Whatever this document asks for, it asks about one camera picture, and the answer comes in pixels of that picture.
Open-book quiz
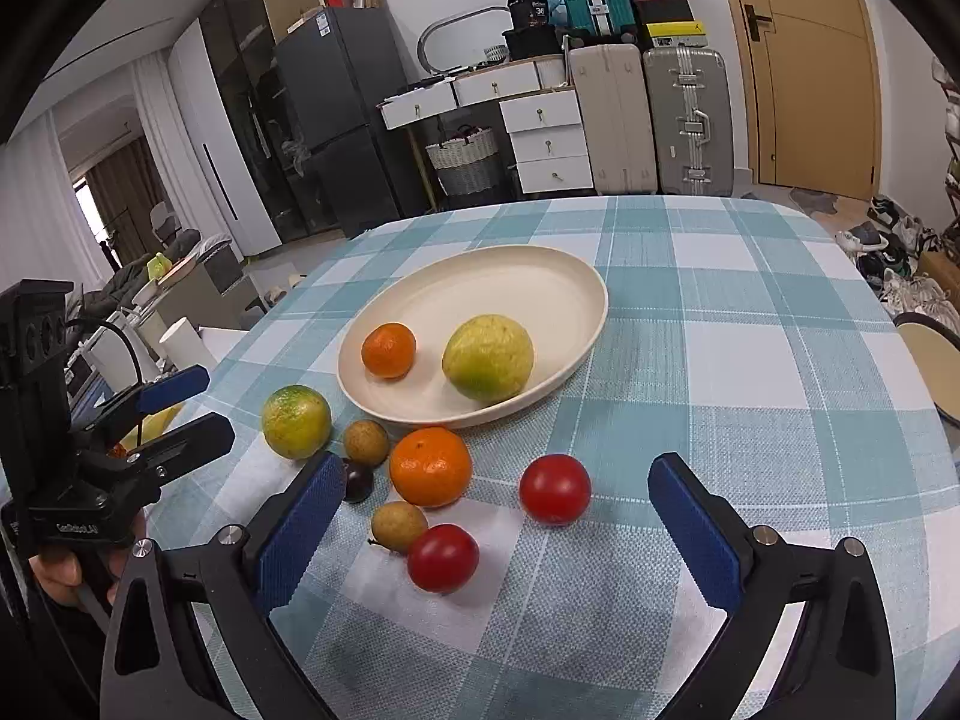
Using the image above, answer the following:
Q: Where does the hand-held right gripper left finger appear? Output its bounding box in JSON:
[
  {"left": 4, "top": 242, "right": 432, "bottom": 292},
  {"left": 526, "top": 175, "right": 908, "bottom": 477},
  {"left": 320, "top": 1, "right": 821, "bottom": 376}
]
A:
[{"left": 101, "top": 450, "right": 350, "bottom": 720}]

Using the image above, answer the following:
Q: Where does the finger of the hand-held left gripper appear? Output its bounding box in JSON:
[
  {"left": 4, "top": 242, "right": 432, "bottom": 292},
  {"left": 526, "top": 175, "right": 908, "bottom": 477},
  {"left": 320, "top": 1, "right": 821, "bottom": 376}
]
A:
[
  {"left": 112, "top": 412, "right": 236, "bottom": 486},
  {"left": 71, "top": 365, "right": 209, "bottom": 452}
]

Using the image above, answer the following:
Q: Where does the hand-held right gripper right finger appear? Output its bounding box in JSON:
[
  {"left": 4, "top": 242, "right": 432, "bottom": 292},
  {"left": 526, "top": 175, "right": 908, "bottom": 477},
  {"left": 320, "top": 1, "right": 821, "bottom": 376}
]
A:
[{"left": 646, "top": 452, "right": 897, "bottom": 720}]

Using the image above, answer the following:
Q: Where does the dark plum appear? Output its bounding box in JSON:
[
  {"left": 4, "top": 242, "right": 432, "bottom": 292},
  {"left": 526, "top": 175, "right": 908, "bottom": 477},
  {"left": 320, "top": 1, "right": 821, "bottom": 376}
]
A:
[{"left": 341, "top": 459, "right": 376, "bottom": 505}]

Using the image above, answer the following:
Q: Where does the brown longan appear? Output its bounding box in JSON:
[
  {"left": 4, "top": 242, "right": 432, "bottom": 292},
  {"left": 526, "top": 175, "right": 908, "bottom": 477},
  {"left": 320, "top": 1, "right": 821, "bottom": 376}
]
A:
[
  {"left": 367, "top": 500, "right": 430, "bottom": 556},
  {"left": 343, "top": 420, "right": 391, "bottom": 468}
]

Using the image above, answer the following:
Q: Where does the small yellow-green guava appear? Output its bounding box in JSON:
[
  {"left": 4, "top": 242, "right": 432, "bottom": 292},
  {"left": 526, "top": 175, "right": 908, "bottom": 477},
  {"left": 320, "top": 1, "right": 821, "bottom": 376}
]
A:
[{"left": 261, "top": 385, "right": 332, "bottom": 461}]

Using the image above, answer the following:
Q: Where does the red tomato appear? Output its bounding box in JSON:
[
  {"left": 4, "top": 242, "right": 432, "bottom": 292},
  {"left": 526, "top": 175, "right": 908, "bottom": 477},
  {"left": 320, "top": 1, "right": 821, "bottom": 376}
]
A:
[
  {"left": 407, "top": 524, "right": 481, "bottom": 593},
  {"left": 519, "top": 454, "right": 593, "bottom": 527}
]

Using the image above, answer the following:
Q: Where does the large orange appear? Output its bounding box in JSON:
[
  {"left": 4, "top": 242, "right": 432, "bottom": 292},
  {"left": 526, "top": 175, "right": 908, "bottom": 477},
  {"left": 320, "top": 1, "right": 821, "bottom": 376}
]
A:
[{"left": 388, "top": 426, "right": 473, "bottom": 509}]

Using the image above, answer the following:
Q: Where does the cream plate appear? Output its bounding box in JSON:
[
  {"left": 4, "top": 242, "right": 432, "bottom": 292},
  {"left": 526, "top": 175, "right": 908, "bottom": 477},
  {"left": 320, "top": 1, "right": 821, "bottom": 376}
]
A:
[{"left": 337, "top": 244, "right": 608, "bottom": 430}]

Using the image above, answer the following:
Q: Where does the person's left hand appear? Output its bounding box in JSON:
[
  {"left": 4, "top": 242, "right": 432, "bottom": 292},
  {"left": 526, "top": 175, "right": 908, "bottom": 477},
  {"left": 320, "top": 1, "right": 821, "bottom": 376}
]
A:
[{"left": 28, "top": 515, "right": 149, "bottom": 610}]

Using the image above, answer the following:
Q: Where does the teal checked tablecloth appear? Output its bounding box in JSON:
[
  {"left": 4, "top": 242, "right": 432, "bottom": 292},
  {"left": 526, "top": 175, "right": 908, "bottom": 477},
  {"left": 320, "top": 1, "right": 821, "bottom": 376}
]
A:
[{"left": 146, "top": 195, "right": 938, "bottom": 720}]

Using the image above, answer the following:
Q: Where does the brown curtain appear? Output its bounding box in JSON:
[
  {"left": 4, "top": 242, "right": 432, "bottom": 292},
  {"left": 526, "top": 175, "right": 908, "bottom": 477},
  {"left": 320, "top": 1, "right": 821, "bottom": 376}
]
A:
[{"left": 82, "top": 139, "right": 167, "bottom": 269}]

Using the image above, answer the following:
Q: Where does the small orange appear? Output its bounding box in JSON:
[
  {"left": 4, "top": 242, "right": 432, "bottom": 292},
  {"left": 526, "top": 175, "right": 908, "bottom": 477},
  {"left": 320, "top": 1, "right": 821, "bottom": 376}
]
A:
[{"left": 361, "top": 322, "right": 418, "bottom": 380}]

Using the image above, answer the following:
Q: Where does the large yellow-green guava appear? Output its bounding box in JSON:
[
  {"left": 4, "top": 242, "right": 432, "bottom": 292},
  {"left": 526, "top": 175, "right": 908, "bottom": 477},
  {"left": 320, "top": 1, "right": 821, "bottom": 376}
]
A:
[{"left": 441, "top": 313, "right": 536, "bottom": 404}]

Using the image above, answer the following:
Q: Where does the white wardrobe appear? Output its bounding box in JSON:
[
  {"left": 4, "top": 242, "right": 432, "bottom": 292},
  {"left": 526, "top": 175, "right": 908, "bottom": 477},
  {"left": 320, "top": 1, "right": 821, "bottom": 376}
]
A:
[{"left": 166, "top": 19, "right": 286, "bottom": 260}]

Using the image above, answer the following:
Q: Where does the chair with beige seat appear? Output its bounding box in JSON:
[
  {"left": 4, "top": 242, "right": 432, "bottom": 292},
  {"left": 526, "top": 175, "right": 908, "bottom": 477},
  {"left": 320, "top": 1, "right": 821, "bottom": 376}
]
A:
[{"left": 892, "top": 311, "right": 960, "bottom": 428}]

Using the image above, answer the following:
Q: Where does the dark glass-door cabinet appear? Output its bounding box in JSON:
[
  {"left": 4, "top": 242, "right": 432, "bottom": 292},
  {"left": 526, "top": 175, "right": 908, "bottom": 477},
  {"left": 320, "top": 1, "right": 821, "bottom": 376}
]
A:
[{"left": 199, "top": 0, "right": 338, "bottom": 245}]

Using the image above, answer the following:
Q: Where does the dark grey refrigerator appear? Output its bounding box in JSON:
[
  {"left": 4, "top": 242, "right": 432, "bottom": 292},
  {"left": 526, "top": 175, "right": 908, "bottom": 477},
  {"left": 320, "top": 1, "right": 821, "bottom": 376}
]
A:
[{"left": 274, "top": 6, "right": 428, "bottom": 239}]

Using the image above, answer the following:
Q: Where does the pile of shoes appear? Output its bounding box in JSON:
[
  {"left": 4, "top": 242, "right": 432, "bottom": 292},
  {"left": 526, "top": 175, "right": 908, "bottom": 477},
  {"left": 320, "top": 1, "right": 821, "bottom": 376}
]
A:
[{"left": 836, "top": 195, "right": 955, "bottom": 316}]

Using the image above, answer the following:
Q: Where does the wicker basket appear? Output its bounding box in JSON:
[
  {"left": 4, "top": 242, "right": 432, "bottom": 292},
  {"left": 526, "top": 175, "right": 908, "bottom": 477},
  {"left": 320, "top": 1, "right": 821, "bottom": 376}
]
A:
[{"left": 426, "top": 125, "right": 502, "bottom": 197}]

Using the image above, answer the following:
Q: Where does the silver suitcase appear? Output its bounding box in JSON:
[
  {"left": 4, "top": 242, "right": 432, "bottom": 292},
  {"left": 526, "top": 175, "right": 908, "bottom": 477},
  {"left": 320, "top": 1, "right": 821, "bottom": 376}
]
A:
[{"left": 643, "top": 47, "right": 734, "bottom": 196}]

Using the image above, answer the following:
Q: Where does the beige suitcase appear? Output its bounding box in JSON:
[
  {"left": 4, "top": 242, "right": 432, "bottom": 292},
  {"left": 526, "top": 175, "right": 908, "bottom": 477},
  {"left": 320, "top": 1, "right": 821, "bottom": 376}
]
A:
[{"left": 568, "top": 43, "right": 659, "bottom": 196}]

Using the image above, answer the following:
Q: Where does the white desk with drawers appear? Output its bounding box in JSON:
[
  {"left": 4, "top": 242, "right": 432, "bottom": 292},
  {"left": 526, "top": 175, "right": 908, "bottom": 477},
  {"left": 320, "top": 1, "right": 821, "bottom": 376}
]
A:
[{"left": 377, "top": 56, "right": 593, "bottom": 196}]

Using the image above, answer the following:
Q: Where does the grey oval hoop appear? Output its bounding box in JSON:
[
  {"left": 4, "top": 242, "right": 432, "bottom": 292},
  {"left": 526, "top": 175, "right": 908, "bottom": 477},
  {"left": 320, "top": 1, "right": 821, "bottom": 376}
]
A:
[{"left": 417, "top": 6, "right": 511, "bottom": 80}]

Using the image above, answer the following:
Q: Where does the wooden door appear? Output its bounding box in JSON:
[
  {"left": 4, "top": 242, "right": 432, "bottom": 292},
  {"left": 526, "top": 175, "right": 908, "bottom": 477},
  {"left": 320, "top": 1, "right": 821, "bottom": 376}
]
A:
[{"left": 712, "top": 0, "right": 882, "bottom": 200}]

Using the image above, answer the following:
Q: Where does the yellow and black shoe box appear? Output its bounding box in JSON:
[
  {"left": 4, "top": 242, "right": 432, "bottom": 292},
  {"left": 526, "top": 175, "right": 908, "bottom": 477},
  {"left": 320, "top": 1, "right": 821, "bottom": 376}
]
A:
[{"left": 646, "top": 20, "right": 710, "bottom": 50}]

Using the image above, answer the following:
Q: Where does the black box with display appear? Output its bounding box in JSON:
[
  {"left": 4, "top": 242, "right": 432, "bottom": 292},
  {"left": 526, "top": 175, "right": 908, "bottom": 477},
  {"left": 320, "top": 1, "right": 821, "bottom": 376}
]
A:
[{"left": 508, "top": 0, "right": 560, "bottom": 31}]

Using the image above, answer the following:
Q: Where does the black cable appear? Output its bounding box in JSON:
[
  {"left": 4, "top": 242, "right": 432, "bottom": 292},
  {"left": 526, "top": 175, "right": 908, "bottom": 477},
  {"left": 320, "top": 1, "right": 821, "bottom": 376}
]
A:
[{"left": 66, "top": 319, "right": 147, "bottom": 392}]

